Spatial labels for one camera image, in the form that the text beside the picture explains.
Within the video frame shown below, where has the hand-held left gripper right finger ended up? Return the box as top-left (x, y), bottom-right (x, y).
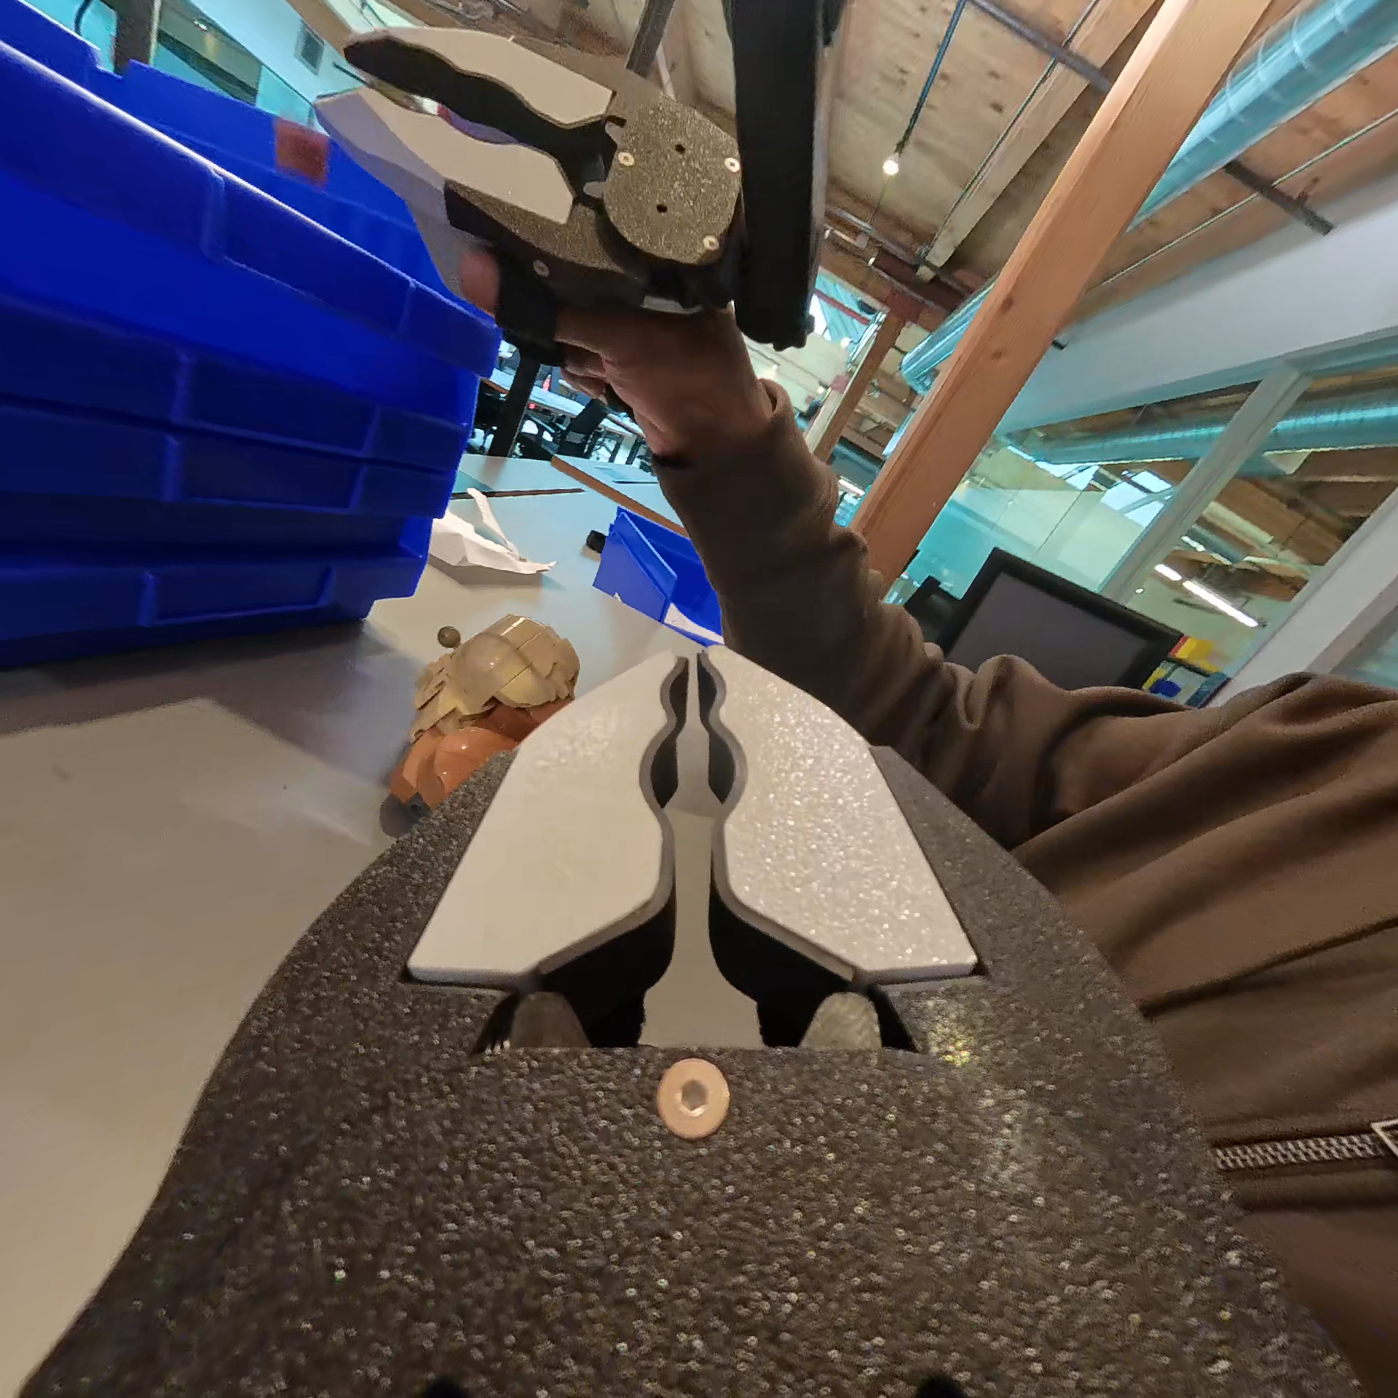
top-left (695, 643), bottom-right (983, 988)

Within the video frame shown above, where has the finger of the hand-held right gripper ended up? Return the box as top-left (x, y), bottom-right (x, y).
top-left (344, 28), bottom-right (618, 175)
top-left (314, 90), bottom-right (574, 231)

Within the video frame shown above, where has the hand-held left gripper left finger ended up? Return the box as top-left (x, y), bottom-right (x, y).
top-left (406, 649), bottom-right (695, 991)

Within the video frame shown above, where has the tan brown brick toy figure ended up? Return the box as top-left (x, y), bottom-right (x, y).
top-left (388, 617), bottom-right (584, 802)

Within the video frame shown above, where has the person's right forearm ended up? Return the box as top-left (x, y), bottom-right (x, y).
top-left (648, 383), bottom-right (1138, 853)

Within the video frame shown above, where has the grey desk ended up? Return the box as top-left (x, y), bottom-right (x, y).
top-left (0, 448), bottom-right (700, 1398)

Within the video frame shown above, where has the person's right hand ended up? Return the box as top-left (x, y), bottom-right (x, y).
top-left (448, 238), bottom-right (773, 464)

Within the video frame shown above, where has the wooden pillar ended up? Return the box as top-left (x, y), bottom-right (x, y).
top-left (804, 307), bottom-right (912, 459)
top-left (853, 0), bottom-right (1272, 586)

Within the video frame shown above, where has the small blue storage bin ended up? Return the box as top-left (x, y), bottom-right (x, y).
top-left (594, 508), bottom-right (729, 645)

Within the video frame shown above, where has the long wooden table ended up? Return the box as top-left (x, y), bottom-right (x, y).
top-left (542, 448), bottom-right (690, 536)

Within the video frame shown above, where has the large black screen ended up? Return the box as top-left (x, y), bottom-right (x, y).
top-left (940, 546), bottom-right (1185, 696)

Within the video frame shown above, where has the torn white paper bag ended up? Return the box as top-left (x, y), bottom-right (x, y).
top-left (425, 488), bottom-right (560, 582)

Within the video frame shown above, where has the person's brown jacket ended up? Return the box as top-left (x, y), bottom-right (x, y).
top-left (964, 668), bottom-right (1398, 1398)

